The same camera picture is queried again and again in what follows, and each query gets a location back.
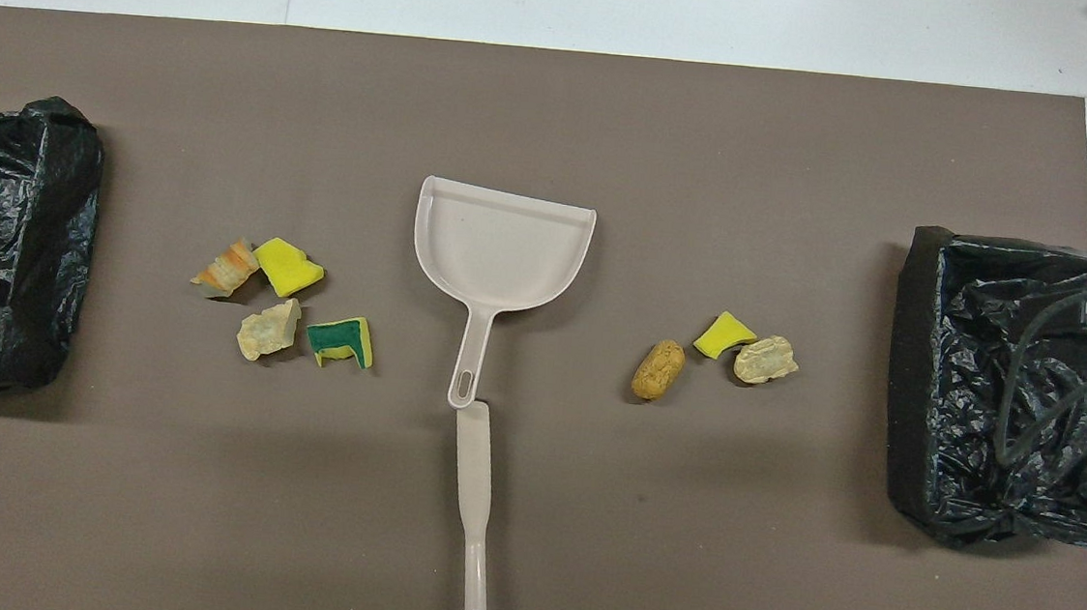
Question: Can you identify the orange striped sponge scrap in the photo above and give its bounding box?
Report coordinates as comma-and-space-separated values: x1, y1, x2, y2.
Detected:
190, 234, 263, 303

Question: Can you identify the cream sponge scrap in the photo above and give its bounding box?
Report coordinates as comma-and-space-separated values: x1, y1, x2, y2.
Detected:
235, 294, 305, 365
731, 332, 802, 388

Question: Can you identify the large yellow sponge piece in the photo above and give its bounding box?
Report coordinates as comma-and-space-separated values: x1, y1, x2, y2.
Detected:
249, 236, 328, 302

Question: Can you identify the green and yellow sponge piece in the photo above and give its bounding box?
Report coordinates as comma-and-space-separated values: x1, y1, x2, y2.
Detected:
303, 312, 379, 372

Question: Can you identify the small yellow sponge piece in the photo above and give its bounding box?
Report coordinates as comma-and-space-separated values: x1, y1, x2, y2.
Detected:
691, 308, 760, 363

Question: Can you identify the brown oval sponge lump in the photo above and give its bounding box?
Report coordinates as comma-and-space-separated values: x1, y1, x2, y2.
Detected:
631, 337, 688, 405

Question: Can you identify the beige plastic dustpan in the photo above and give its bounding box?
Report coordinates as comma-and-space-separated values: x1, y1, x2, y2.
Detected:
399, 174, 601, 420

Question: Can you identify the beige brush with black bristles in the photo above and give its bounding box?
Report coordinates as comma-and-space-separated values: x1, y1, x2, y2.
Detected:
439, 399, 508, 610

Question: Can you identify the bin lined with black bag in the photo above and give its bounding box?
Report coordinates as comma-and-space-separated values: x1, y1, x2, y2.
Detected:
876, 222, 1087, 558
0, 92, 110, 406

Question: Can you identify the brown table mat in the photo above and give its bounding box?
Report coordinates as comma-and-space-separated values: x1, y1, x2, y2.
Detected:
0, 3, 1087, 610

